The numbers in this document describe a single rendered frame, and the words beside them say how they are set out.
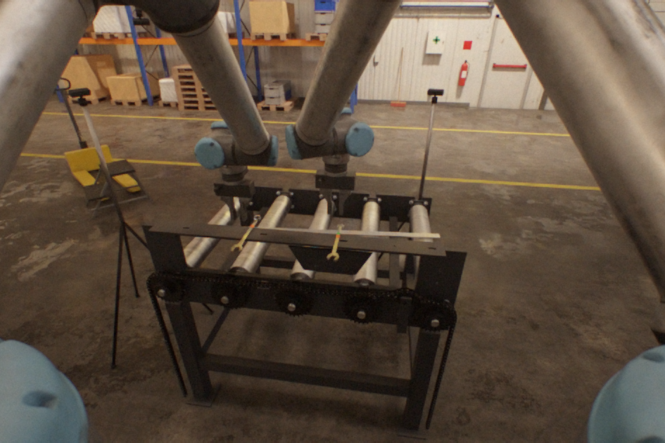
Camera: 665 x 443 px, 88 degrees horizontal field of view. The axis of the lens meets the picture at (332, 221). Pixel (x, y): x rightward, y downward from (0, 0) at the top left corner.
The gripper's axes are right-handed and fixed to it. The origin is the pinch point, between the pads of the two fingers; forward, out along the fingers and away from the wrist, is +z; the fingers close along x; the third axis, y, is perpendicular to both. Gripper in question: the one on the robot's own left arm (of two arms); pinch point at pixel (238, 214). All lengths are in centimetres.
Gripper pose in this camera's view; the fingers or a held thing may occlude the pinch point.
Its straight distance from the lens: 132.3
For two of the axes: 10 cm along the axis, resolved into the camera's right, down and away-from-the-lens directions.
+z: -0.1, 8.7, 4.9
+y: -1.4, 4.9, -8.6
